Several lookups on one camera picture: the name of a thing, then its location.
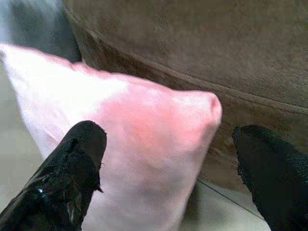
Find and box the pink pillow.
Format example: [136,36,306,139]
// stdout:
[0,44,222,231]

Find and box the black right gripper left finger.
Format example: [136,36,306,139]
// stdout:
[0,120,107,231]

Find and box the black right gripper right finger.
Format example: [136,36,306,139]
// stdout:
[231,124,308,231]

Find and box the brown fabric sofa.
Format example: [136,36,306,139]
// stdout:
[63,0,308,217]

